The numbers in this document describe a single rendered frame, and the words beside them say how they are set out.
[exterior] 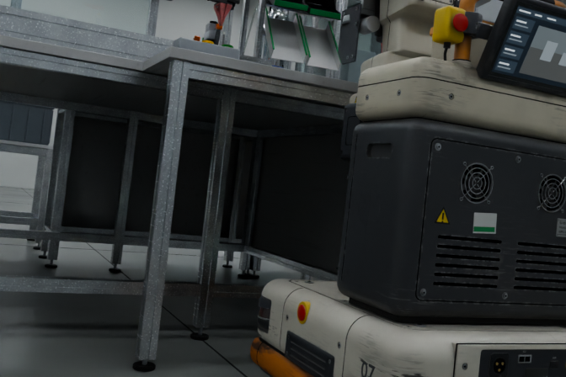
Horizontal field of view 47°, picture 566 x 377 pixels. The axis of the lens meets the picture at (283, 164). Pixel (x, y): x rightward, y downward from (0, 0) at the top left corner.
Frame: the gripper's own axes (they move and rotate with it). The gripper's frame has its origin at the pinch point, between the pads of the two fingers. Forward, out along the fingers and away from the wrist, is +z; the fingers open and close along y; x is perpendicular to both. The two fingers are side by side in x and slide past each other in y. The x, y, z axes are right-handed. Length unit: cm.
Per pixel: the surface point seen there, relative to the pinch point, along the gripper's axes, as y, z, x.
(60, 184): 31, 65, -123
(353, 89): -26, 24, 50
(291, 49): -30.1, 2.6, -3.4
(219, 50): 5.2, 13.0, 16.4
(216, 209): -1, 65, 15
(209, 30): 2.1, 2.0, -5.5
